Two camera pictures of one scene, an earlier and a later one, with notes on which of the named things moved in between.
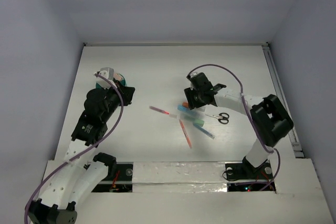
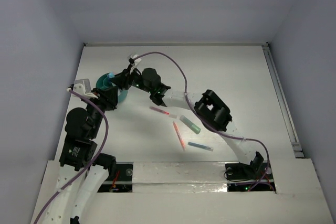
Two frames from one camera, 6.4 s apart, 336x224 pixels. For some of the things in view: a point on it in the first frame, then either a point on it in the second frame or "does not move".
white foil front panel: (178, 177) does not move
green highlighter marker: (196, 121) -> (189, 124)
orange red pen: (186, 135) -> (179, 135)
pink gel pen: (158, 109) does not move
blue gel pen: (205, 130) -> (200, 146)
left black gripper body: (126, 93) -> (109, 96)
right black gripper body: (195, 98) -> (135, 78)
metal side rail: (280, 91) does not move
